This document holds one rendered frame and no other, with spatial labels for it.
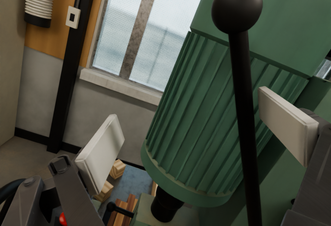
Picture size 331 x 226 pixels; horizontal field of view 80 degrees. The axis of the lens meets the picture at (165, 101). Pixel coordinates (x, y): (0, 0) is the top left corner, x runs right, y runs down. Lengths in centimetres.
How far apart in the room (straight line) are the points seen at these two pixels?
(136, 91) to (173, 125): 137
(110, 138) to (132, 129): 168
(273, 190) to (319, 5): 24
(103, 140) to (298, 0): 21
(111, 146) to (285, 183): 26
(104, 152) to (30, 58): 180
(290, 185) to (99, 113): 166
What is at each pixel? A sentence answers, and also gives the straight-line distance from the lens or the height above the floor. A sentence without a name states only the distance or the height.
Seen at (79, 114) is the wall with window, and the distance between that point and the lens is 192.
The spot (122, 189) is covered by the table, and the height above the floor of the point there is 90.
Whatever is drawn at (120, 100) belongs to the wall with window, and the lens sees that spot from 175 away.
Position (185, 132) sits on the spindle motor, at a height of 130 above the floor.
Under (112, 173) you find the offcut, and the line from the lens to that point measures 72.
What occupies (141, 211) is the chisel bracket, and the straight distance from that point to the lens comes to 45.
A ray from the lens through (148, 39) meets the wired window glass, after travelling 167.
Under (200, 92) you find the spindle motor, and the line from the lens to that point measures 25.
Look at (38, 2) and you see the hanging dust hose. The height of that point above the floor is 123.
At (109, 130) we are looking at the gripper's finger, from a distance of 17.
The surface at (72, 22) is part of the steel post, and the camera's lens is 161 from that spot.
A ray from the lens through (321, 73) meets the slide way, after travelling 45.
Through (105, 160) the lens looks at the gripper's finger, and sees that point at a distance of 16.
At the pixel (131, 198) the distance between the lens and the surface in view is 62.
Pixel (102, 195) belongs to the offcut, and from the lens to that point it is 64.
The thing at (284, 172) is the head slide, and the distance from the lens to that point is 33.
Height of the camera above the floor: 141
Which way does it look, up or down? 21 degrees down
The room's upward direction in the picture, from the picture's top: 22 degrees clockwise
